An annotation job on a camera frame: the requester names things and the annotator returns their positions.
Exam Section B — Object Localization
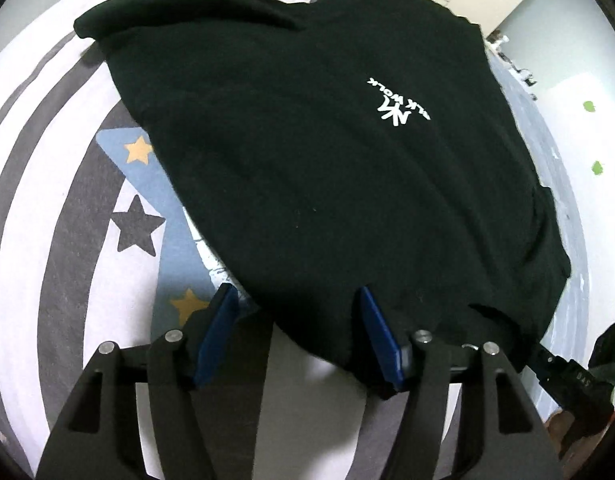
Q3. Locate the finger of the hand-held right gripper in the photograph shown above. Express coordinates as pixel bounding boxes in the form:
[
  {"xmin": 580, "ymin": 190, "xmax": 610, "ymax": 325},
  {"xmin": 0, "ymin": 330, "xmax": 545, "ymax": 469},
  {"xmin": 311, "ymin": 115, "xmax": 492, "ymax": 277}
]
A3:
[{"xmin": 530, "ymin": 342, "xmax": 595, "ymax": 392}]

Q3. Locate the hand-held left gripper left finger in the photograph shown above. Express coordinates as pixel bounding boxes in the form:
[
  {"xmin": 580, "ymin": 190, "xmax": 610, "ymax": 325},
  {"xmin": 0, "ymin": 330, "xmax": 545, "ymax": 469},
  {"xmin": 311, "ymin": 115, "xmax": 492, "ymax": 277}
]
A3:
[{"xmin": 34, "ymin": 283, "xmax": 274, "ymax": 480}]

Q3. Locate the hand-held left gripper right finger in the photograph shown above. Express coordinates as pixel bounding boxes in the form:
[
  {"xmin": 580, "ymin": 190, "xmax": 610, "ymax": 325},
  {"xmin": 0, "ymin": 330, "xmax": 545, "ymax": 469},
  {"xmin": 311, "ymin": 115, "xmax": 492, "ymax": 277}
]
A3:
[{"xmin": 354, "ymin": 286, "xmax": 559, "ymax": 480}]

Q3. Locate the black printed t-shirt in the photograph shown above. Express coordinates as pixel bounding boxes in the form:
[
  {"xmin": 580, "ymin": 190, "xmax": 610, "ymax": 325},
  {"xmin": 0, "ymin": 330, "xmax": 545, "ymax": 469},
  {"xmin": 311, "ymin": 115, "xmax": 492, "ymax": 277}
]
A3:
[{"xmin": 73, "ymin": 0, "xmax": 572, "ymax": 372}]

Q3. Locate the striped star bedsheet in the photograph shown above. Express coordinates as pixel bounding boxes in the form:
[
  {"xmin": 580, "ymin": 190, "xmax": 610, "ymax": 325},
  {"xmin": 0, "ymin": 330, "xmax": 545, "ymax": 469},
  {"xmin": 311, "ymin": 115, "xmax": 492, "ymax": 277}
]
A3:
[{"xmin": 0, "ymin": 0, "xmax": 591, "ymax": 480}]

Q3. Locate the row of small ornaments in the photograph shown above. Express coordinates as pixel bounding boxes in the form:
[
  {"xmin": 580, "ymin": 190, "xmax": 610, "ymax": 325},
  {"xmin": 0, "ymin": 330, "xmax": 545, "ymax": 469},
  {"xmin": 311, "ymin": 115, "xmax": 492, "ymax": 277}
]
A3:
[{"xmin": 486, "ymin": 30, "xmax": 539, "ymax": 102}]

